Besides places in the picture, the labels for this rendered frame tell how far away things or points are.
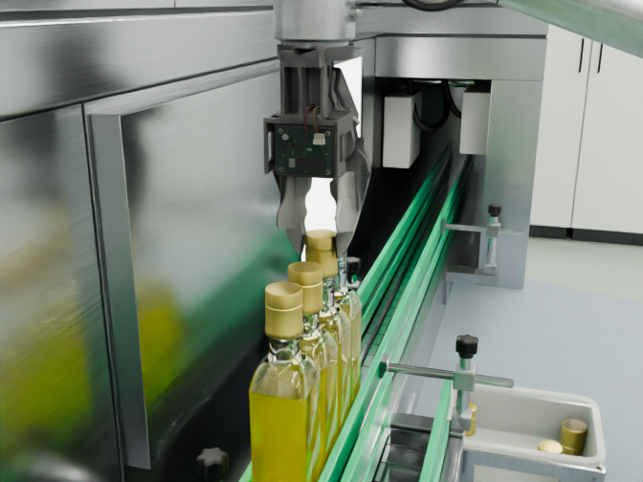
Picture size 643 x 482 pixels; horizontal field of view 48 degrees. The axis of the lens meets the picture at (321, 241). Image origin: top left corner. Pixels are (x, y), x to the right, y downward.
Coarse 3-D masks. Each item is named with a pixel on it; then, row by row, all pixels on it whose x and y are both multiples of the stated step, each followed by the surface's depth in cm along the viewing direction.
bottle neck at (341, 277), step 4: (344, 252) 81; (344, 256) 81; (340, 260) 80; (344, 260) 81; (340, 264) 81; (344, 264) 81; (340, 268) 81; (344, 268) 81; (340, 272) 81; (344, 272) 81; (336, 276) 81; (340, 276) 81; (344, 276) 82; (336, 280) 81; (340, 280) 81; (344, 280) 82; (336, 284) 81; (340, 284) 81; (344, 284) 82; (336, 288) 81; (340, 288) 82; (344, 288) 82; (336, 292) 81
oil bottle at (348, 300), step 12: (348, 288) 84; (336, 300) 81; (348, 300) 81; (360, 300) 84; (348, 312) 81; (360, 312) 84; (360, 324) 85; (360, 336) 86; (360, 348) 86; (360, 360) 87; (360, 372) 88
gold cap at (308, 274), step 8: (296, 264) 71; (304, 264) 71; (312, 264) 71; (320, 264) 71; (288, 272) 70; (296, 272) 69; (304, 272) 69; (312, 272) 69; (320, 272) 69; (288, 280) 71; (296, 280) 69; (304, 280) 69; (312, 280) 69; (320, 280) 70; (304, 288) 69; (312, 288) 69; (320, 288) 70; (304, 296) 69; (312, 296) 70; (320, 296) 70; (304, 304) 70; (312, 304) 70; (320, 304) 71; (304, 312) 70; (312, 312) 70
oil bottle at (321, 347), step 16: (320, 336) 72; (304, 352) 70; (320, 352) 70; (336, 352) 74; (320, 368) 70; (336, 368) 75; (336, 384) 75; (336, 400) 76; (336, 416) 76; (336, 432) 77
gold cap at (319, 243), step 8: (312, 232) 75; (320, 232) 75; (328, 232) 75; (336, 232) 75; (312, 240) 74; (320, 240) 73; (328, 240) 74; (312, 248) 74; (320, 248) 74; (328, 248) 74; (312, 256) 74; (320, 256) 74; (328, 256) 74; (328, 264) 74; (336, 264) 75; (328, 272) 75; (336, 272) 75
